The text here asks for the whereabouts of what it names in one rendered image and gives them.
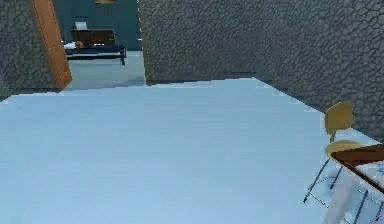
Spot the dark blue bed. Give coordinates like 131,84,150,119
64,44,127,66

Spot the dark brown chest of drawers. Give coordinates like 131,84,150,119
70,28,117,47

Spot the yellow chair with metal legs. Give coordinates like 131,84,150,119
302,101,384,224

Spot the orange wooden room door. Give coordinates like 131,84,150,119
31,0,73,90

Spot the brown-rimmed white table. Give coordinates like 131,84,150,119
321,143,384,224

